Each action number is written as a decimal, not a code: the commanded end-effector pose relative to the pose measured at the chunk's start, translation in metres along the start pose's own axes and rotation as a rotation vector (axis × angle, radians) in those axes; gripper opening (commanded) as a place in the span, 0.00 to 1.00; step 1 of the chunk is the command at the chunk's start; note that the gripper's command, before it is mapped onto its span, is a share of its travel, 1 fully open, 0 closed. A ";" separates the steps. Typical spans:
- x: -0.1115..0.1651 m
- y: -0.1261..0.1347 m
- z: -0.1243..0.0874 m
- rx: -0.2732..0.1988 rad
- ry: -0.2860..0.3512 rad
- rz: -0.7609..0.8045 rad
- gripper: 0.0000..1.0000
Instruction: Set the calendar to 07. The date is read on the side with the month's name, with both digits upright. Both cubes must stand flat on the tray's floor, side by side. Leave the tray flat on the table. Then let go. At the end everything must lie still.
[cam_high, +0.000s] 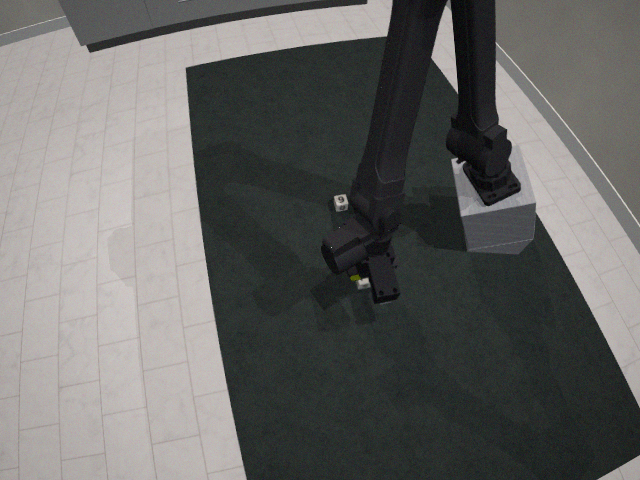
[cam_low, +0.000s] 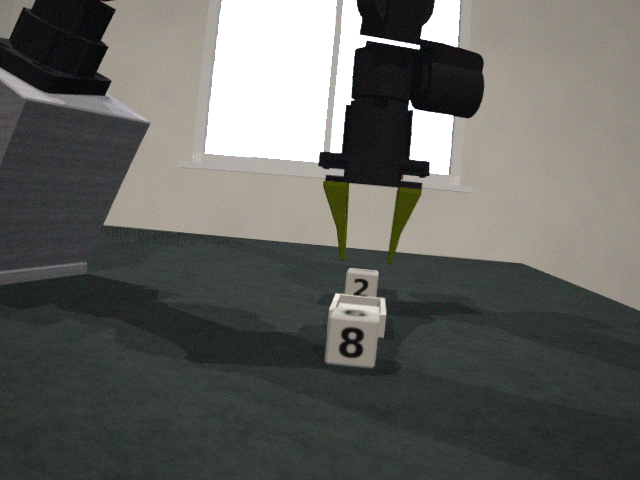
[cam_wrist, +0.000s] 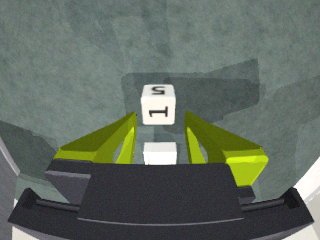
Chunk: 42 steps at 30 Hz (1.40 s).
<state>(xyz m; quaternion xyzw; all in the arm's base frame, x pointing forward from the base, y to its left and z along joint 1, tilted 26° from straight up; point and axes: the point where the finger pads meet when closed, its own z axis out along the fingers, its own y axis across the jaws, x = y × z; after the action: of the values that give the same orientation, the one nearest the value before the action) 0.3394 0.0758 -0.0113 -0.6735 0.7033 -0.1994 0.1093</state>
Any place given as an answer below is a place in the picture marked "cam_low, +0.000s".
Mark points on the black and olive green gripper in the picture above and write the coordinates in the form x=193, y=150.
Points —
x=375, y=154

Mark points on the beige open-top tray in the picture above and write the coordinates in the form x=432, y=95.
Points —
x=362, y=302

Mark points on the white number cube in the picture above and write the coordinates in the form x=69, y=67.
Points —
x=361, y=282
x=352, y=337

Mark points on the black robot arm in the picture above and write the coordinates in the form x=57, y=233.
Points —
x=62, y=37

